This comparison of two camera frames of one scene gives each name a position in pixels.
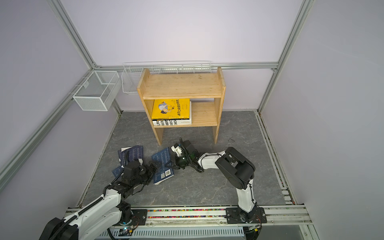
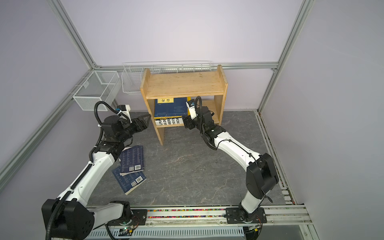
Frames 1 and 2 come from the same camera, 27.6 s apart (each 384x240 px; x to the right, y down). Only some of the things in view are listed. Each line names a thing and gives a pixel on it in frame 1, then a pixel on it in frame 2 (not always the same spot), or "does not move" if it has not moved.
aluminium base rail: (281, 216) does not move
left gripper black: (150, 172) to (144, 125)
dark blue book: (128, 154) does not move
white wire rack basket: (131, 74) does not move
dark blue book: (162, 172) to (170, 107)
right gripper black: (176, 163) to (189, 122)
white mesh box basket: (98, 91) does not move
